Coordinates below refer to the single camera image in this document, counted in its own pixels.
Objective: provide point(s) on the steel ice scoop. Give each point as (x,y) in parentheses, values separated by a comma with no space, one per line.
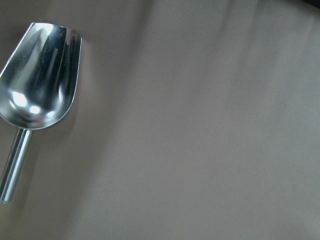
(37,89)

